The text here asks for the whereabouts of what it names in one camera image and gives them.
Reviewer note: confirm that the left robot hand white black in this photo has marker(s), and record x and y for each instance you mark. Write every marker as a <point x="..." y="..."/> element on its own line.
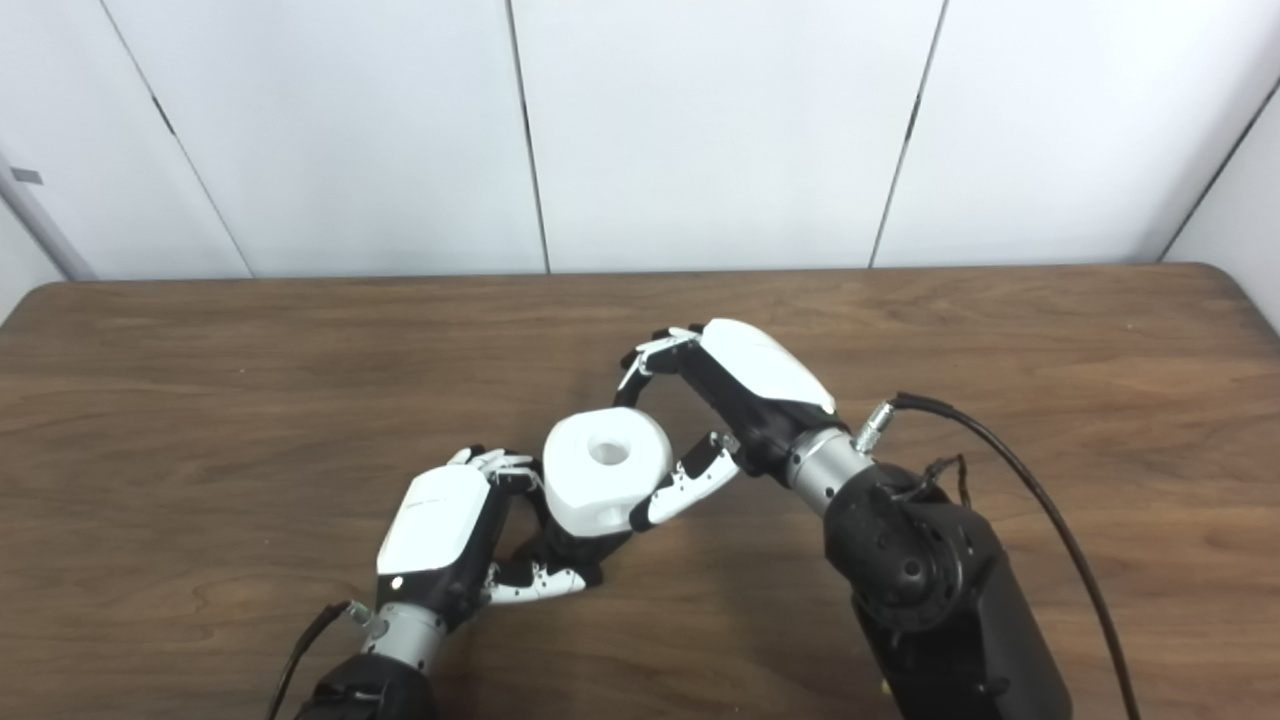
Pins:
<point x="435" y="530"/>

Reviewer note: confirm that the round white piece with hole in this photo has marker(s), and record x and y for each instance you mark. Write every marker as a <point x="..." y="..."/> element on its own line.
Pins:
<point x="600" y="470"/>

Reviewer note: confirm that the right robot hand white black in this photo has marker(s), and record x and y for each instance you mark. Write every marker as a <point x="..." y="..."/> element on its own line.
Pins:
<point x="760" y="385"/>

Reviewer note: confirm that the grey wall corner strip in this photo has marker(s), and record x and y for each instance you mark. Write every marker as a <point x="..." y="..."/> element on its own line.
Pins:
<point x="45" y="220"/>

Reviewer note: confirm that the small grey wall tag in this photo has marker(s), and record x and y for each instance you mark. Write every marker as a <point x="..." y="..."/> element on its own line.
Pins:
<point x="26" y="176"/>

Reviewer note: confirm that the black flanged holder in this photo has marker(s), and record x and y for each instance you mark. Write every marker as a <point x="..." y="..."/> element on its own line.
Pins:
<point x="570" y="550"/>

